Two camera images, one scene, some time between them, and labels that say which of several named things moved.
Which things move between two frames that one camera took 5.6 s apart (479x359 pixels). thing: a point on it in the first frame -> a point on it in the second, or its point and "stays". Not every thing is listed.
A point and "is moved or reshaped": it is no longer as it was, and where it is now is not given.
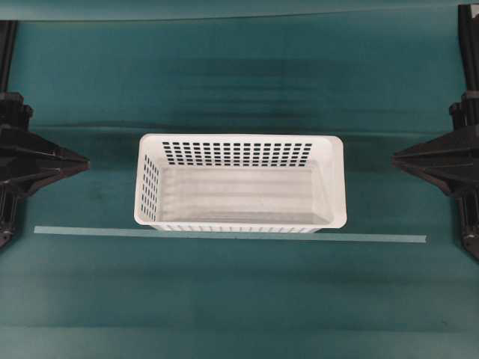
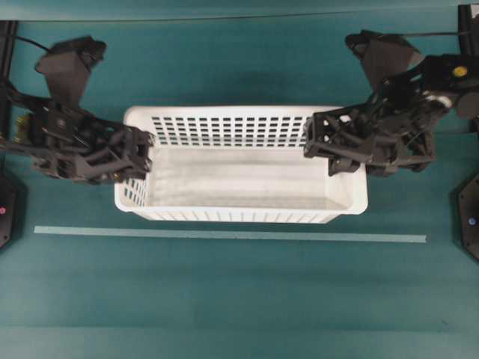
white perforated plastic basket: (241, 183) is moved or reshaped
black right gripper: (450, 160) -> (396, 127)
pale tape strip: (137, 232) stays
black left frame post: (8, 31) stays
